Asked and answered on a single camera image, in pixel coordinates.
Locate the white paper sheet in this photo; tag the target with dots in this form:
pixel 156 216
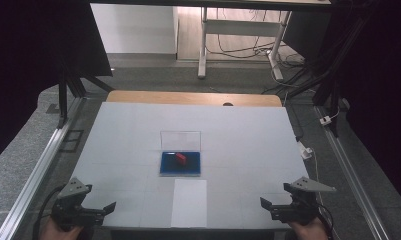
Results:
pixel 189 203

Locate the person's left hand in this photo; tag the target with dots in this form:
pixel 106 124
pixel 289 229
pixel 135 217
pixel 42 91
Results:
pixel 56 232

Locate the red stamp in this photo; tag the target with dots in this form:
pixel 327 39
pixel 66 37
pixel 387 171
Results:
pixel 181 158

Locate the aluminium rail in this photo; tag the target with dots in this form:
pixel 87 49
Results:
pixel 38 173
pixel 351 180

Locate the white cabinet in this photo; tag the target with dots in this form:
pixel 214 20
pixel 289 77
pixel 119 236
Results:
pixel 134 30

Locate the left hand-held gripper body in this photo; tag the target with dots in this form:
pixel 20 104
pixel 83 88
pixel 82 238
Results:
pixel 73 206

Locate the black metal stand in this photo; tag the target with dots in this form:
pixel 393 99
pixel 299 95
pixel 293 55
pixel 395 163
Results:
pixel 66 90
pixel 331 83

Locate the white table cover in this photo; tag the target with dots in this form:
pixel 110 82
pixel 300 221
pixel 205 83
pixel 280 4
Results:
pixel 138 160

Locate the white desk frame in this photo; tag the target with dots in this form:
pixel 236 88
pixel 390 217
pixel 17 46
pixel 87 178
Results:
pixel 241 28

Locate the white plug adapter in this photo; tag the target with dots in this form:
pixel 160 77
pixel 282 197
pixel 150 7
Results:
pixel 305 151
pixel 325 120

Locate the blue ink pad clear lid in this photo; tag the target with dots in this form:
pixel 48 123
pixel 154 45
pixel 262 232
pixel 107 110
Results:
pixel 180 156

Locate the person's right hand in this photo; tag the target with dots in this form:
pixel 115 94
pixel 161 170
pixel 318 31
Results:
pixel 308 231

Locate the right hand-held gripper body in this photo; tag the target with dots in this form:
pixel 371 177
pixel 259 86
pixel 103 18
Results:
pixel 299 205

